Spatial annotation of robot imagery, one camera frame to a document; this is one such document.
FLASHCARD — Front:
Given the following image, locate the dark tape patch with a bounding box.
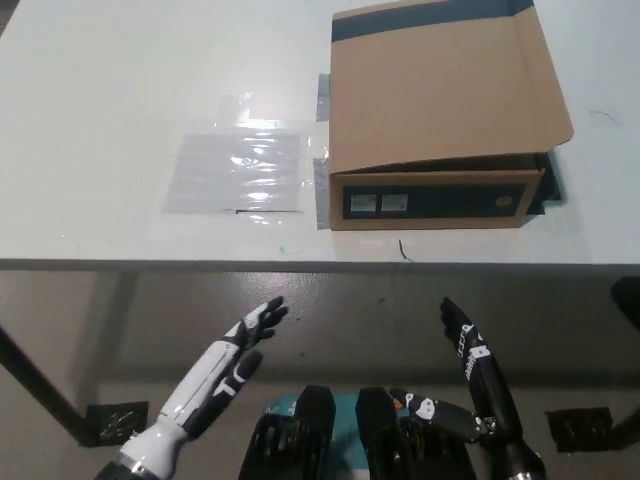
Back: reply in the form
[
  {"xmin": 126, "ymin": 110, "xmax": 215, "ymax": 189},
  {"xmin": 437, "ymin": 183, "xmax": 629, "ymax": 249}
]
[
  {"xmin": 315, "ymin": 73, "xmax": 334, "ymax": 122},
  {"xmin": 311, "ymin": 156, "xmax": 332, "ymax": 232},
  {"xmin": 524, "ymin": 148, "xmax": 567, "ymax": 217}
]

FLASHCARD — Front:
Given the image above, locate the white and black left hand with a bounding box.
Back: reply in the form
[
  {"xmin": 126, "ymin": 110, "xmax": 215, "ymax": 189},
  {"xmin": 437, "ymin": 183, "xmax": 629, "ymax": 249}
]
[{"xmin": 159, "ymin": 295, "xmax": 291, "ymax": 442}]

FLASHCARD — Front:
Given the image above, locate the brown cardboard box with lid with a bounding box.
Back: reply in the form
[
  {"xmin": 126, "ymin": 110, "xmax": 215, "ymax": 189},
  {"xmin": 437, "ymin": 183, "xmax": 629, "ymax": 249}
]
[{"xmin": 327, "ymin": 0, "xmax": 575, "ymax": 233}]

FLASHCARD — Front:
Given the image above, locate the black floor tape patch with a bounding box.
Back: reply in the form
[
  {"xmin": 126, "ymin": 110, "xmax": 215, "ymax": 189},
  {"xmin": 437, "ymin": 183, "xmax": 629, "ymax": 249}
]
[
  {"xmin": 544, "ymin": 406, "xmax": 615, "ymax": 454},
  {"xmin": 84, "ymin": 400, "xmax": 150, "ymax": 446}
]

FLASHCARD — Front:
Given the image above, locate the black table leg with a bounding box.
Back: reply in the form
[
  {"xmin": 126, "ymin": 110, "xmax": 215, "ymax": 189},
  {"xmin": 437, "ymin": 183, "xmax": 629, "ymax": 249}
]
[{"xmin": 608, "ymin": 274, "xmax": 640, "ymax": 442}]

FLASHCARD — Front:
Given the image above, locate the transparent plastic sleeve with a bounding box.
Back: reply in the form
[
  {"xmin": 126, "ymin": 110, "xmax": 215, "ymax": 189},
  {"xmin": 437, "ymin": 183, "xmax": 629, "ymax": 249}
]
[{"xmin": 148, "ymin": 92, "xmax": 332, "ymax": 242}]

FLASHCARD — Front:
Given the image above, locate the black right hand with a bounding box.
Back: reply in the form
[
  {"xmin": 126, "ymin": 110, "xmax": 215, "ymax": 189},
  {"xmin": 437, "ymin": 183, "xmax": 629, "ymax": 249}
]
[{"xmin": 388, "ymin": 296, "xmax": 525, "ymax": 446}]

